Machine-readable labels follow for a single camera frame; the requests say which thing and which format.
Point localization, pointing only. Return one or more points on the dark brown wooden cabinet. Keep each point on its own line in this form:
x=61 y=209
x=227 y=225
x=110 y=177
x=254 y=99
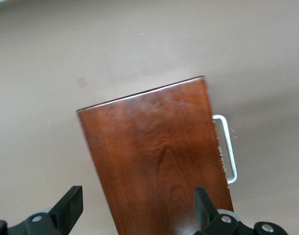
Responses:
x=152 y=159

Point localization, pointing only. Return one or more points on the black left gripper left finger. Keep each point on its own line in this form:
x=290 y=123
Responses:
x=71 y=205

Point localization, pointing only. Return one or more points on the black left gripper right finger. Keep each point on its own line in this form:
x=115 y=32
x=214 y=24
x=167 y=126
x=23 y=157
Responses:
x=203 y=210

